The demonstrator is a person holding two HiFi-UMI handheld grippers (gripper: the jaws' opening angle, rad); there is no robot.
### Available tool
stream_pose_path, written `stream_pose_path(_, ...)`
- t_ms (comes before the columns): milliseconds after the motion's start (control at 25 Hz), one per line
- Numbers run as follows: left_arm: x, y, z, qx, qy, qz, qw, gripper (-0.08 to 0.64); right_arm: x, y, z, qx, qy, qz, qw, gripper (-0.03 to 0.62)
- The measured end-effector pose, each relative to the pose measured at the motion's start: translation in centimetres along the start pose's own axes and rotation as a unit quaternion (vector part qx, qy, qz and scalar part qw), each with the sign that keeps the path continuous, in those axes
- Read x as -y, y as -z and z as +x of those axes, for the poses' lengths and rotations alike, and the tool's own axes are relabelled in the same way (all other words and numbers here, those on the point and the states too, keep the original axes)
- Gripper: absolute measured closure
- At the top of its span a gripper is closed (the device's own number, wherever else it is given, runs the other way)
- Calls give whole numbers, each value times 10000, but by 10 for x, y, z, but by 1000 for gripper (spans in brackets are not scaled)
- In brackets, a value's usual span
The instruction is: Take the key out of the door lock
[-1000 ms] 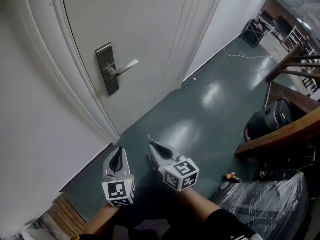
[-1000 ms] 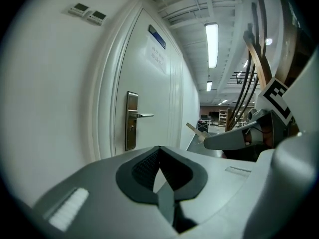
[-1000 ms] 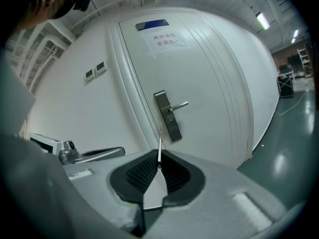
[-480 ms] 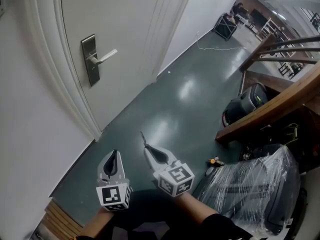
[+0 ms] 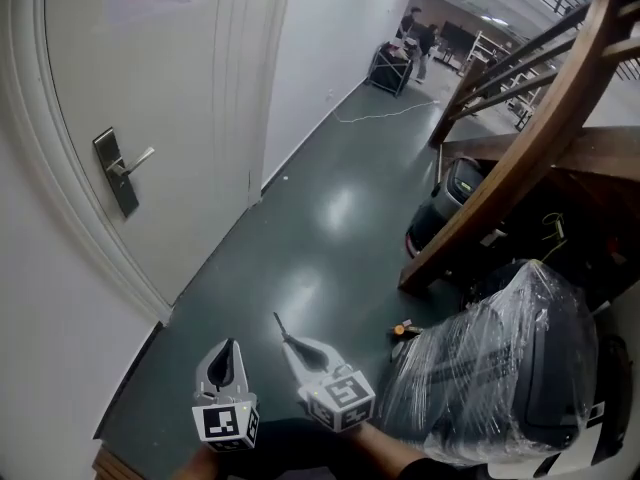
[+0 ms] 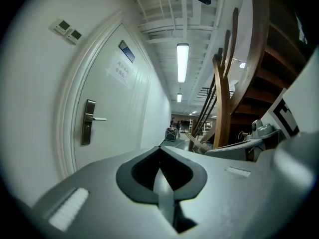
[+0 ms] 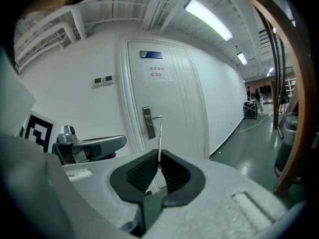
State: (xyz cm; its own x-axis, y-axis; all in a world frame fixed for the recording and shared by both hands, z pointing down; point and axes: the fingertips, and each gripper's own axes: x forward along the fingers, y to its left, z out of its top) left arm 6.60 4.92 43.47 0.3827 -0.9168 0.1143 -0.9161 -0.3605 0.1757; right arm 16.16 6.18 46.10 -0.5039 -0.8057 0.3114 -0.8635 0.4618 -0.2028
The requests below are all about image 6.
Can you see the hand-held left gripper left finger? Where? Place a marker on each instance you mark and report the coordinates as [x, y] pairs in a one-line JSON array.
[[94, 208]]

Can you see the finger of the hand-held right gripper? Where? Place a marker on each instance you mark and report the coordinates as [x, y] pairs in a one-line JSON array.
[[229, 151]]

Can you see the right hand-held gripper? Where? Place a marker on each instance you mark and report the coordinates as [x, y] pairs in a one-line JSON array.
[[304, 96]]

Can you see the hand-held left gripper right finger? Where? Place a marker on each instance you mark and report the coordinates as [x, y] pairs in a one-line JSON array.
[[224, 195]]

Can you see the white door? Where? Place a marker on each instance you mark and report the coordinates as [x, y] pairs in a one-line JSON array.
[[114, 133]]

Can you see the blue door sign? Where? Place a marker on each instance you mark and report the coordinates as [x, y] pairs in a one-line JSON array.
[[127, 51]]

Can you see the white shelf rack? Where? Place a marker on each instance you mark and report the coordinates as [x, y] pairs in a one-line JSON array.
[[191, 126], [207, 127]]

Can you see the black metal railing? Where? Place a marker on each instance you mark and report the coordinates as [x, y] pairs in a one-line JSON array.
[[205, 108]]

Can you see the black cart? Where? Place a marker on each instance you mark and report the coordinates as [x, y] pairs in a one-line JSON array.
[[171, 134]]

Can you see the wooden staircase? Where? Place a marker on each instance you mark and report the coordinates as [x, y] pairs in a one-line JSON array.
[[251, 58]]

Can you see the long ceiling light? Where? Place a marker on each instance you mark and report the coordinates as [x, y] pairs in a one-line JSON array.
[[179, 97], [182, 62]]

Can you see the white paper notice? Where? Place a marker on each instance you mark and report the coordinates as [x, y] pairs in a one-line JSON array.
[[119, 70]]

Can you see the white door frame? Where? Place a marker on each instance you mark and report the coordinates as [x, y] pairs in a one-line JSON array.
[[67, 121]]

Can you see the white wall control panel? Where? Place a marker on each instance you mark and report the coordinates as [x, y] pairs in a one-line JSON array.
[[73, 36], [59, 27]]

